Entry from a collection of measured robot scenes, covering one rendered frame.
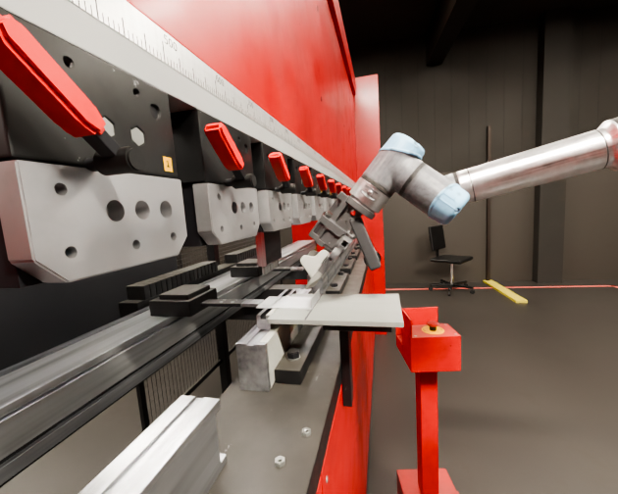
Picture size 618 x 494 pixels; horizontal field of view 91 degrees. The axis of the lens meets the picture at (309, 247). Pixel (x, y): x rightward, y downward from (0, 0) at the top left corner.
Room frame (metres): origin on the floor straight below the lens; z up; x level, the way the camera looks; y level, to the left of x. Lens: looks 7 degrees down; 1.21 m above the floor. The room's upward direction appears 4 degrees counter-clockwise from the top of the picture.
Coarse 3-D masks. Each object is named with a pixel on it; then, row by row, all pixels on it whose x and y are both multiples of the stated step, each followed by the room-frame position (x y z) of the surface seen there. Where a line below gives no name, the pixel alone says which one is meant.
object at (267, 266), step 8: (264, 232) 0.63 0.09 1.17; (272, 232) 0.67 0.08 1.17; (256, 240) 0.63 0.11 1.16; (264, 240) 0.63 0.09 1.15; (272, 240) 0.67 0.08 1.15; (280, 240) 0.72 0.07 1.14; (256, 248) 0.63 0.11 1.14; (264, 248) 0.63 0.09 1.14; (272, 248) 0.67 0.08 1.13; (280, 248) 0.72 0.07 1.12; (264, 256) 0.63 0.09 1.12; (272, 256) 0.66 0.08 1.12; (280, 256) 0.71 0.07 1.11; (264, 264) 0.63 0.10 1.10; (272, 264) 0.68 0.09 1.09; (264, 272) 0.63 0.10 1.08
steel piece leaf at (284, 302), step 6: (318, 294) 0.70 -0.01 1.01; (282, 300) 0.70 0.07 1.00; (288, 300) 0.70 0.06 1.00; (294, 300) 0.69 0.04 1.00; (300, 300) 0.69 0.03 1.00; (306, 300) 0.69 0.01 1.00; (312, 300) 0.64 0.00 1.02; (276, 306) 0.66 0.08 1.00; (282, 306) 0.66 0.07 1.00; (288, 306) 0.65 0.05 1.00; (294, 306) 0.65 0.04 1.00; (300, 306) 0.65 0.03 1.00; (306, 306) 0.64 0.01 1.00; (312, 306) 0.63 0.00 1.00
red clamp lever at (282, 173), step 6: (270, 156) 0.55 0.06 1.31; (276, 156) 0.54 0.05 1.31; (282, 156) 0.55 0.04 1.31; (276, 162) 0.55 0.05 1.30; (282, 162) 0.55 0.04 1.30; (276, 168) 0.56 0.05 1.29; (282, 168) 0.56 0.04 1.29; (276, 174) 0.58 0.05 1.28; (282, 174) 0.57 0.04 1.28; (288, 174) 0.58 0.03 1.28; (282, 180) 0.58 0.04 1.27; (288, 180) 0.60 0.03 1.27; (282, 186) 0.61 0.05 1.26; (288, 186) 0.60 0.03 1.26; (294, 186) 0.60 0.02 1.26; (282, 192) 0.61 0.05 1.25; (288, 192) 0.61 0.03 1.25; (294, 192) 0.60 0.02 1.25
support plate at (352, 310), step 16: (320, 304) 0.66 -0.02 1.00; (336, 304) 0.65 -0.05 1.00; (352, 304) 0.64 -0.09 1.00; (368, 304) 0.64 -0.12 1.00; (384, 304) 0.63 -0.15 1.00; (272, 320) 0.58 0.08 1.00; (288, 320) 0.57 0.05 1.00; (304, 320) 0.57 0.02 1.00; (320, 320) 0.56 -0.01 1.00; (336, 320) 0.56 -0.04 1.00; (352, 320) 0.55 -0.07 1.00; (368, 320) 0.55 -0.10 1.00; (384, 320) 0.54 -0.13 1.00; (400, 320) 0.54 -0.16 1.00
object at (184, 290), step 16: (176, 288) 0.75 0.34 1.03; (192, 288) 0.74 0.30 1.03; (208, 288) 0.77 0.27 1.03; (160, 304) 0.69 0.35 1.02; (176, 304) 0.68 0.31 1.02; (192, 304) 0.68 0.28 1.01; (208, 304) 0.71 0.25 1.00; (224, 304) 0.70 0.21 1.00; (240, 304) 0.69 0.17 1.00; (256, 304) 0.68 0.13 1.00
